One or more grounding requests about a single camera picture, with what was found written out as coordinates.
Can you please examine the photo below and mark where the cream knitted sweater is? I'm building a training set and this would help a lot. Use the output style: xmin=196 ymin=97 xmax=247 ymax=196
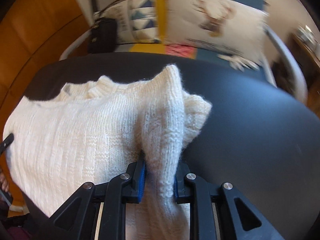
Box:
xmin=3 ymin=65 xmax=212 ymax=239

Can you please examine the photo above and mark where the person left hand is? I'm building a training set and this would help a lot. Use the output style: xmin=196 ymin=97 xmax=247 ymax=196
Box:
xmin=0 ymin=172 xmax=9 ymax=192

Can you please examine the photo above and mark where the black handbag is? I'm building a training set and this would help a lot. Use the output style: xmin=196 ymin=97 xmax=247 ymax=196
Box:
xmin=88 ymin=17 xmax=118 ymax=54

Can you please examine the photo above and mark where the white glove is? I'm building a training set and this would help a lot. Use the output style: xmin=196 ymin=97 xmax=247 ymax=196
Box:
xmin=217 ymin=54 xmax=259 ymax=72

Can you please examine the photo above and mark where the wooden side table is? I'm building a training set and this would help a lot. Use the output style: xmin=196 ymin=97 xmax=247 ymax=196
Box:
xmin=288 ymin=32 xmax=319 ymax=115

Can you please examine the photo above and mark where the pink knitted cloth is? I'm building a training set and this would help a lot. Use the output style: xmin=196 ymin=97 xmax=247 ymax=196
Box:
xmin=165 ymin=44 xmax=197 ymax=59

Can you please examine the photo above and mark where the triangle pattern cushion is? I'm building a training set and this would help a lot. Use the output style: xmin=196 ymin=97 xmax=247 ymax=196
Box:
xmin=94 ymin=0 xmax=161 ymax=44

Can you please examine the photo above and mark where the grey yellow blue sofa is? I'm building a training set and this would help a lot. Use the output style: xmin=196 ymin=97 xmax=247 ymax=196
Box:
xmin=58 ymin=0 xmax=308 ymax=103

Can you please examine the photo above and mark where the deer print cushion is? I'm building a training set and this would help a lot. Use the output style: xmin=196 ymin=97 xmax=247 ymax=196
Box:
xmin=164 ymin=0 xmax=268 ymax=63

